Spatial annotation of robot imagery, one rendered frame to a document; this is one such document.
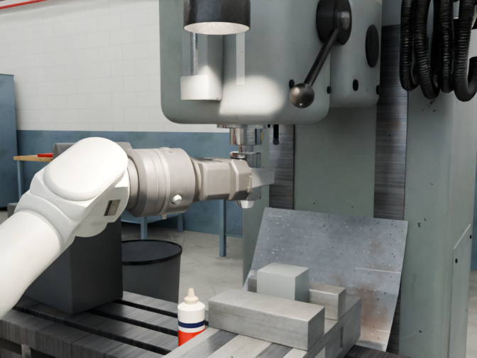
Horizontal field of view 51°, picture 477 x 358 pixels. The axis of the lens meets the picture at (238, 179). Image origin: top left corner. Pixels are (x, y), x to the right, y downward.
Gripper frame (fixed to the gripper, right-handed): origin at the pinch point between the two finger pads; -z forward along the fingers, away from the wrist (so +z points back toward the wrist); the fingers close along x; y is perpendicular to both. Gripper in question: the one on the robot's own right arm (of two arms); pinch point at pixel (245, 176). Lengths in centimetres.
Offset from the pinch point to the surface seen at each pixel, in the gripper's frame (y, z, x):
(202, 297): 122, -141, 257
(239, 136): -5.9, 2.0, -1.4
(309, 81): -12.9, 0.8, -14.5
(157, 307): 27.4, 3.0, 24.7
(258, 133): -6.4, -0.5, -2.3
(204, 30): -18.2, 13.1, -10.3
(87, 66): -84, -174, 620
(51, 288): 23.6, 19.8, 36.0
